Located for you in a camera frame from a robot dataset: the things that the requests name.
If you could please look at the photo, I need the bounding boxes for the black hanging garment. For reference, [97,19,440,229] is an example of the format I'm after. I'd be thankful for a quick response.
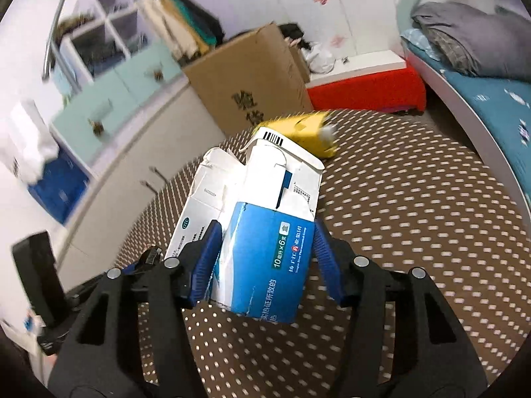
[183,0,227,44]

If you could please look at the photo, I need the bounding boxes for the blue plastic bag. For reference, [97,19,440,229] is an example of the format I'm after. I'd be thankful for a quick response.
[27,149,90,225]

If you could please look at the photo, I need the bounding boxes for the grey checked pillow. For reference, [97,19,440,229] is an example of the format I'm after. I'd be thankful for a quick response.
[427,29,474,73]

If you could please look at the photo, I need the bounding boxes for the light blue drawer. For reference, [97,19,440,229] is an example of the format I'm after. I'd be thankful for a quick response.
[114,41,183,104]
[50,79,137,166]

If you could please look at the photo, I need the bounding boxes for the large brown cardboard box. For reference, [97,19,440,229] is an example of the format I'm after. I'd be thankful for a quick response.
[183,22,314,137]

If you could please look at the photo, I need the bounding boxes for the bed with teal sheet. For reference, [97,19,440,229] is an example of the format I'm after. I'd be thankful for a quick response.
[400,25,531,233]

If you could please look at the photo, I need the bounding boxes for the yellow printed box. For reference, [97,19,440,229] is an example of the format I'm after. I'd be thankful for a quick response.
[253,110,338,159]

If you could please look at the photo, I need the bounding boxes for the teal hanging garment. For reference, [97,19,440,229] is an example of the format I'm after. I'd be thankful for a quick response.
[168,0,218,48]

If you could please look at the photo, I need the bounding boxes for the white low cabinet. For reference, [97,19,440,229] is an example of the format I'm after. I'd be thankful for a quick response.
[54,79,227,274]

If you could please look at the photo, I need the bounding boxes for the torn blue white medicine box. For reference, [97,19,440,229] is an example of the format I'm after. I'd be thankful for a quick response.
[164,126,326,324]

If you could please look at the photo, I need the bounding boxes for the cream hanging jacket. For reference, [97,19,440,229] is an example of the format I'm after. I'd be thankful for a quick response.
[137,0,195,61]

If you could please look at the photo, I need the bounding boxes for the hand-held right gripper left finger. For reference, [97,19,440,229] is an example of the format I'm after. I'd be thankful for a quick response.
[47,220,222,398]

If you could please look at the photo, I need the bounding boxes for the folded brown clothes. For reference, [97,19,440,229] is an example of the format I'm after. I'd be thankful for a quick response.
[56,12,94,36]

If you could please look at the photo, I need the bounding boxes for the yellow hanging garment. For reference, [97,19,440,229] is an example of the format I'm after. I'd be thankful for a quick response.
[160,0,210,56]

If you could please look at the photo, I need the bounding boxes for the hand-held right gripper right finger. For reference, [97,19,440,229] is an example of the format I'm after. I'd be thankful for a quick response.
[313,220,488,398]

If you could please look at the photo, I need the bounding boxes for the light blue checked pillow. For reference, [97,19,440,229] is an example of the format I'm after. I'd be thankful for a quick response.
[400,28,440,61]

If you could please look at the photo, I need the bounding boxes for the white cubby shelf unit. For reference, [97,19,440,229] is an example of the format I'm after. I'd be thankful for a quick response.
[54,0,171,79]

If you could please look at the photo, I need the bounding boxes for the white plastic bag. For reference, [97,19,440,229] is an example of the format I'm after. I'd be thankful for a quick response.
[305,43,336,73]

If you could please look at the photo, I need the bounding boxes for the brown polka dot tablecloth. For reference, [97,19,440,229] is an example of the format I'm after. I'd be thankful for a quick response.
[68,108,529,398]

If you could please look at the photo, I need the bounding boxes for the red bench with white top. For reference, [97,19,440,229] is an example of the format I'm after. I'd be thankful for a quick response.
[306,50,427,113]

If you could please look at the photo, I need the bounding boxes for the small brown cardboard box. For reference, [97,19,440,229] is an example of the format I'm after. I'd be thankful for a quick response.
[288,43,312,84]

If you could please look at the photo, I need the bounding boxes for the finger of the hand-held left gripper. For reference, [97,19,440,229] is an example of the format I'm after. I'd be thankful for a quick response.
[120,245,163,278]

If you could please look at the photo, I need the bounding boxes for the grey duvet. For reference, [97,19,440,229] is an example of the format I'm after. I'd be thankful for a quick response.
[412,1,531,77]

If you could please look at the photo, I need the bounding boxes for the white paper bag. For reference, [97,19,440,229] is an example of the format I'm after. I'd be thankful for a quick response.
[0,99,59,183]

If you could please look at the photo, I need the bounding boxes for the folded blue jeans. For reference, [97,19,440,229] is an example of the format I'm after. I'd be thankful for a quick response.
[120,29,148,50]

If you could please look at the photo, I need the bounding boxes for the folded dark clothes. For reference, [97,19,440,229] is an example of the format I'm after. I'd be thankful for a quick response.
[77,35,125,73]

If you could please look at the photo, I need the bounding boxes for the grey metal pole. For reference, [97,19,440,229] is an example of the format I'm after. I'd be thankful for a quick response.
[41,0,81,81]

